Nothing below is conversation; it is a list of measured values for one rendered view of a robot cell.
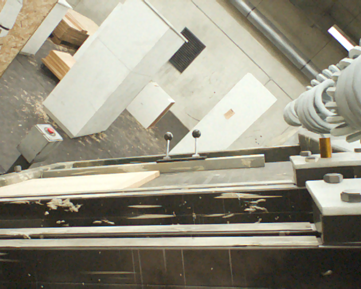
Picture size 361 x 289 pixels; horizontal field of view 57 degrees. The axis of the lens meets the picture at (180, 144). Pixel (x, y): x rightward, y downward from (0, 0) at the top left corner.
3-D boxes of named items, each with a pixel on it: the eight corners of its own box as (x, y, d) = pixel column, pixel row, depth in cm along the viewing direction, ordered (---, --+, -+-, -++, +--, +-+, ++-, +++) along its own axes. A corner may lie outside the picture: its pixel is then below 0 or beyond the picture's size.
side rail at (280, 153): (81, 181, 175) (79, 160, 174) (300, 168, 147) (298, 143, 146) (75, 183, 169) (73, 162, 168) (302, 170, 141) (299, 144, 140)
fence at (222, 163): (50, 178, 150) (49, 170, 150) (265, 164, 126) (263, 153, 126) (43, 180, 146) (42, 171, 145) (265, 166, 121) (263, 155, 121)
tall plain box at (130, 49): (75, 105, 477) (156, 10, 437) (104, 134, 474) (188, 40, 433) (36, 105, 389) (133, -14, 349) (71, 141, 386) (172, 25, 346)
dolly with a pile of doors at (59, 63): (58, 67, 541) (70, 53, 533) (80, 89, 538) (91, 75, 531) (35, 63, 481) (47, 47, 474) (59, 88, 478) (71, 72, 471)
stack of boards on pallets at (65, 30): (81, 33, 863) (92, 19, 852) (109, 61, 857) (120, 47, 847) (18, 7, 624) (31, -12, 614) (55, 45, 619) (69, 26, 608)
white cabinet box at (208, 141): (164, 160, 586) (248, 74, 539) (187, 183, 583) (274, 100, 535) (155, 167, 527) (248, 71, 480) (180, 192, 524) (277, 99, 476)
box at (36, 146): (30, 146, 181) (49, 123, 177) (44, 162, 180) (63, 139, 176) (14, 148, 170) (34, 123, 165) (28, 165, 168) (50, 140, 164)
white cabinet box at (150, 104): (133, 108, 692) (156, 82, 676) (152, 127, 689) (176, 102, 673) (125, 108, 648) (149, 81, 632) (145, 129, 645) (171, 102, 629)
